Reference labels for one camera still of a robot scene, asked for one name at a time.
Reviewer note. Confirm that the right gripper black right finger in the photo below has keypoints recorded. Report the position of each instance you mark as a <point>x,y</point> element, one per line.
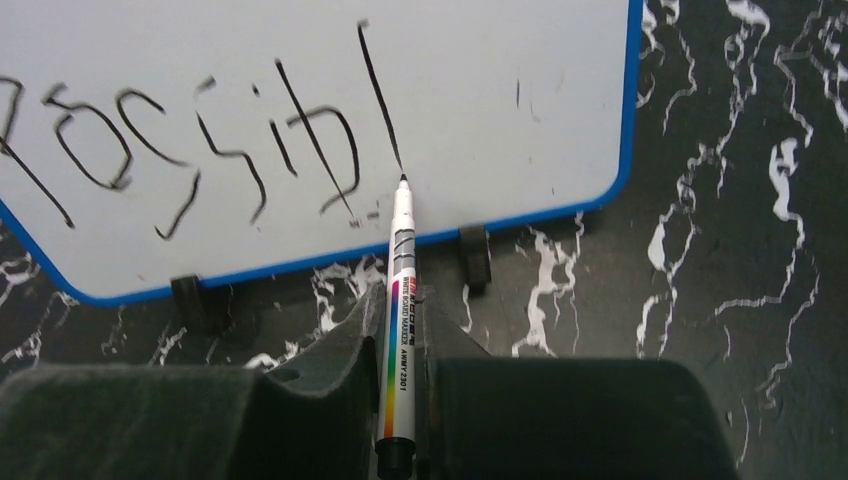
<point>483,416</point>

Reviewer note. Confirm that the whiteboard wire stand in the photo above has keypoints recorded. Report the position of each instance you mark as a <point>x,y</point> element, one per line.
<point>193,302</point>

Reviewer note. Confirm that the black white marker pen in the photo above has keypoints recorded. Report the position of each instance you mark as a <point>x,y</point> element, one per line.
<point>395,443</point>

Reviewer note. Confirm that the blue framed whiteboard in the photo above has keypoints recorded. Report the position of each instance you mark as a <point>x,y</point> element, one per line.
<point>145,141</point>

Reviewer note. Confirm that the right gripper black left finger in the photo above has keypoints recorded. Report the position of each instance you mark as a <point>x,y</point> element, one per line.
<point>309,418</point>

